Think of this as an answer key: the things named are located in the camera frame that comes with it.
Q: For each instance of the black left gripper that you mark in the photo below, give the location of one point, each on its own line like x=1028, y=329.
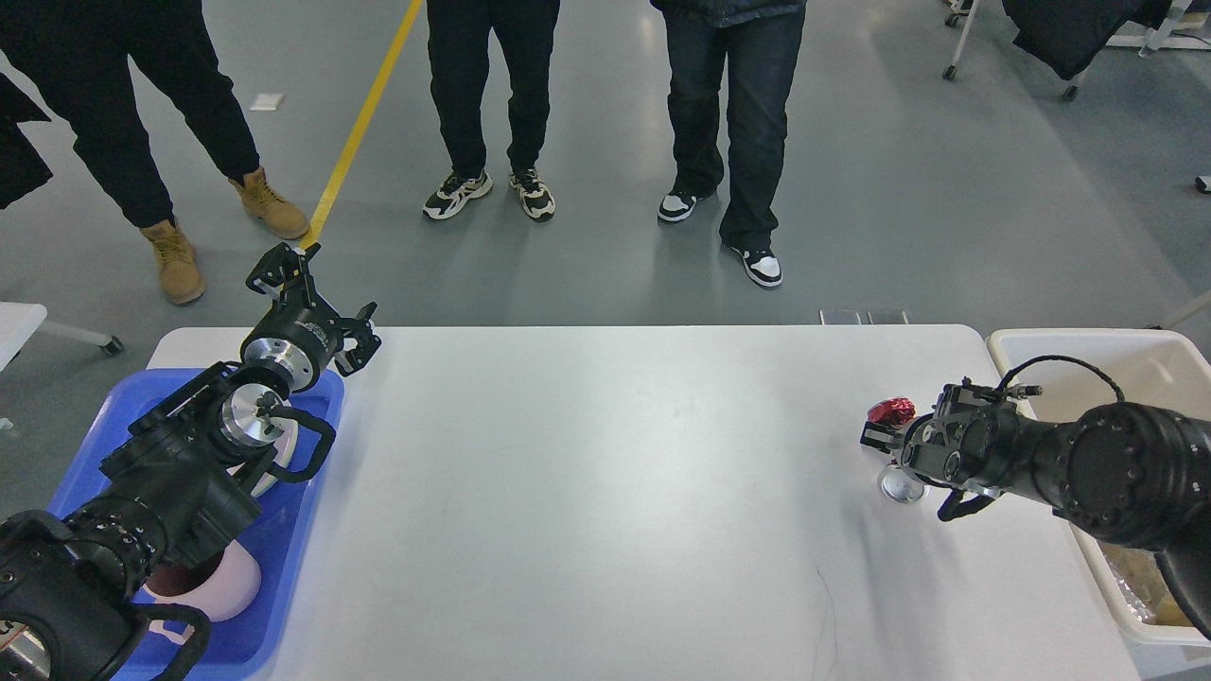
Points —
x=299, y=334

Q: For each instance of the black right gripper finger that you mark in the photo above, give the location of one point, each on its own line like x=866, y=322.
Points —
x=884, y=438

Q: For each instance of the crushed red soda can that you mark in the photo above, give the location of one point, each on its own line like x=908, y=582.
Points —
x=890, y=417

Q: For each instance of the pink plate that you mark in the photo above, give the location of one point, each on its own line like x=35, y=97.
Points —
x=284, y=448

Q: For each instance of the foil tray with brown paper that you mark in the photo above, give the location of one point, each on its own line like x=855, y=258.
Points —
x=1139, y=580

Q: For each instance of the pink mug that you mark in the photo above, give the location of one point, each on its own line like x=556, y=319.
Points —
x=221, y=586

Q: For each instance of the brown paper bag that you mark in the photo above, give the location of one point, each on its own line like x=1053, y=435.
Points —
x=1168, y=613

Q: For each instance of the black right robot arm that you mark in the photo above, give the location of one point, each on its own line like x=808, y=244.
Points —
x=1131, y=475

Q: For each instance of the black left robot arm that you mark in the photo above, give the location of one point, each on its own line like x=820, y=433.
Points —
x=181, y=489

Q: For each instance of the floor outlet plates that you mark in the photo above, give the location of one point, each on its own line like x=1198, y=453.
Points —
x=836, y=316

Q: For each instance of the white plastic bin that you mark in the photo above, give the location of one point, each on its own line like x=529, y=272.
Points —
x=1152, y=367

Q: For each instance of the white side table left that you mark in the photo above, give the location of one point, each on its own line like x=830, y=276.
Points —
x=20, y=322

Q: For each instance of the person in tan boots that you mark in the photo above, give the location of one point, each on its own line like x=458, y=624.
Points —
x=79, y=55

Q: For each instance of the person in dark jeans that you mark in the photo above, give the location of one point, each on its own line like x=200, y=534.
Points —
x=732, y=67

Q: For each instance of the white office chair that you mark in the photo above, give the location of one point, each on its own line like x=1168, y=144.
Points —
x=1067, y=35

